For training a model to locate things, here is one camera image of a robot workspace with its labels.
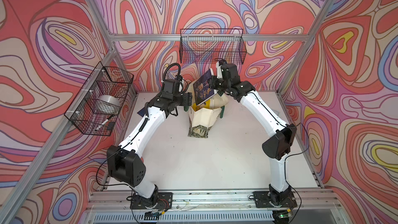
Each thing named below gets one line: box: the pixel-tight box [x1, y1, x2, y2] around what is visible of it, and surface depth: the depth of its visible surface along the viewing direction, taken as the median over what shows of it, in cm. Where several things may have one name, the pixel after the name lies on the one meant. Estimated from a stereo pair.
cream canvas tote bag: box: [187, 82, 229, 139], surface depth 92 cm
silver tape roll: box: [94, 94, 121, 115], surface depth 73 cm
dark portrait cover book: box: [192, 68, 218, 106], surface depth 86 cm
